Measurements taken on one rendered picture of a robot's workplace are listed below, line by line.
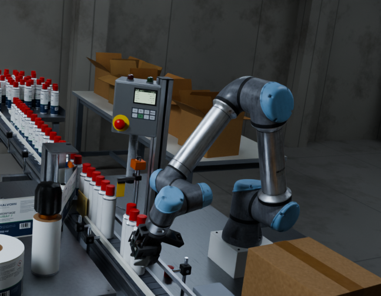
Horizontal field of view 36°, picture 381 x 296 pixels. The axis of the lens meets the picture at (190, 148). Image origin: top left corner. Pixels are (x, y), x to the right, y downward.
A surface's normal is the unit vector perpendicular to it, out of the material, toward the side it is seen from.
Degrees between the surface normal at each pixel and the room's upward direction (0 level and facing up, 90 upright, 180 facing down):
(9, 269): 90
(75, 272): 0
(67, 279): 0
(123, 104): 90
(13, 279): 90
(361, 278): 0
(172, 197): 30
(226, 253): 90
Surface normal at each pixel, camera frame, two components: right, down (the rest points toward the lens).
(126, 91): -0.11, 0.25
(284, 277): -0.84, 0.05
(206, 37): 0.48, 0.28
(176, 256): 0.11, -0.96
